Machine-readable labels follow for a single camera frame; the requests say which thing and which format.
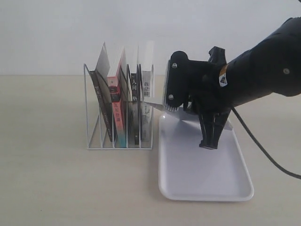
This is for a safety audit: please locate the blue moon cover book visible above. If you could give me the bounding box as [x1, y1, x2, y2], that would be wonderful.
[143, 101, 199, 122]

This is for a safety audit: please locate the black spine book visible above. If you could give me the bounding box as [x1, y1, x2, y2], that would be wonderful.
[128, 43, 143, 145]

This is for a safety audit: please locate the pink teal spine book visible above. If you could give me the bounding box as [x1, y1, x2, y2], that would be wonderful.
[107, 45, 127, 148]

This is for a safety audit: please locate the white plastic tray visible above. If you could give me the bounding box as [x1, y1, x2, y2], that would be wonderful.
[158, 113, 254, 202]

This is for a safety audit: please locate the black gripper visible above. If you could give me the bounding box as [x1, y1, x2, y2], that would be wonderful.
[163, 47, 231, 150]

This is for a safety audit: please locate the white wire book rack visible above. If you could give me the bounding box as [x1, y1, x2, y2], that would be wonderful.
[83, 64, 154, 150]

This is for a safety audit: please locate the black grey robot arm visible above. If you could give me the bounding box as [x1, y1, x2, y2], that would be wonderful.
[163, 17, 301, 149]

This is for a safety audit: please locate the white grey spine book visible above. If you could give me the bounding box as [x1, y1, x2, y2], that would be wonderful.
[136, 40, 155, 142]

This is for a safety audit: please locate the dark brown book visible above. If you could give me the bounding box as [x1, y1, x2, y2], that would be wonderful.
[89, 42, 113, 142]

